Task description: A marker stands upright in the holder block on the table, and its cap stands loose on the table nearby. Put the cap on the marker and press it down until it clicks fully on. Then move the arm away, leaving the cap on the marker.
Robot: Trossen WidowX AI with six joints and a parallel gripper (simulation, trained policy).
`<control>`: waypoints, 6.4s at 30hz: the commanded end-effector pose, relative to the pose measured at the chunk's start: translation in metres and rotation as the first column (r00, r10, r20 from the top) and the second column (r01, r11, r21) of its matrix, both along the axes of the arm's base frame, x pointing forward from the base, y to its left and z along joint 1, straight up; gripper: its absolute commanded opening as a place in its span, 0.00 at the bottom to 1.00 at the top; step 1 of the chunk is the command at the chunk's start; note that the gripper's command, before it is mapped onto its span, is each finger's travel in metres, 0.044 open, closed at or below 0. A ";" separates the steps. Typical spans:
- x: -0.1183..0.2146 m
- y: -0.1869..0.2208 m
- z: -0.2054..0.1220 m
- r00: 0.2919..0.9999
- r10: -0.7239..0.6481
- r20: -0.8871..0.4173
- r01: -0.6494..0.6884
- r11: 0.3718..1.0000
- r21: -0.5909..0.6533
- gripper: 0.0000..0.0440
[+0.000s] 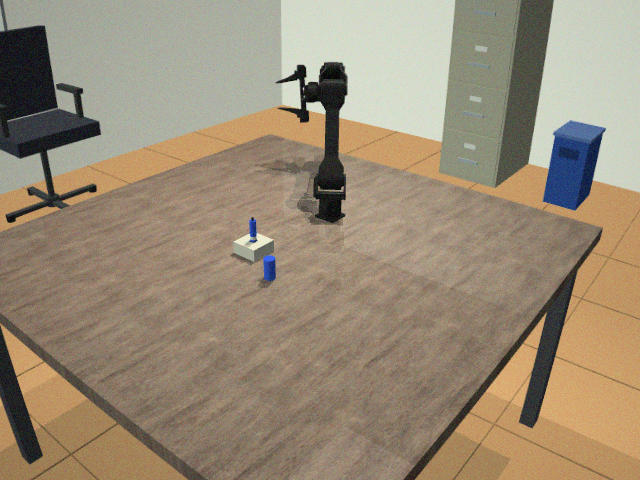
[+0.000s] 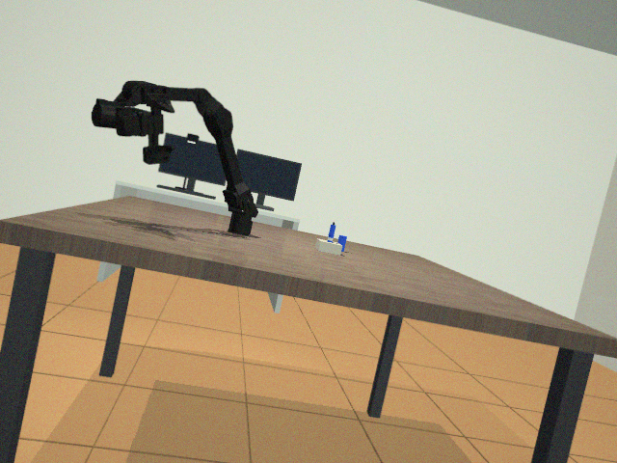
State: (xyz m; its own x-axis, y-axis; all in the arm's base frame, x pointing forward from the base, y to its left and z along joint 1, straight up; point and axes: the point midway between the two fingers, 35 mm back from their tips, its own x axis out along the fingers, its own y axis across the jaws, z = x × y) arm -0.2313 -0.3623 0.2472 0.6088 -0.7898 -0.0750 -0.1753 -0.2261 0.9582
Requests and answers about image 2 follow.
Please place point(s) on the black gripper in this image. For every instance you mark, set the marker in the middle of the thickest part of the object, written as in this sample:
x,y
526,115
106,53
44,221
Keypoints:
x,y
151,123

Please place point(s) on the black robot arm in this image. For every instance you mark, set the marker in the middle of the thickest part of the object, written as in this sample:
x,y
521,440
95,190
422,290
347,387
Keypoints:
x,y
218,120

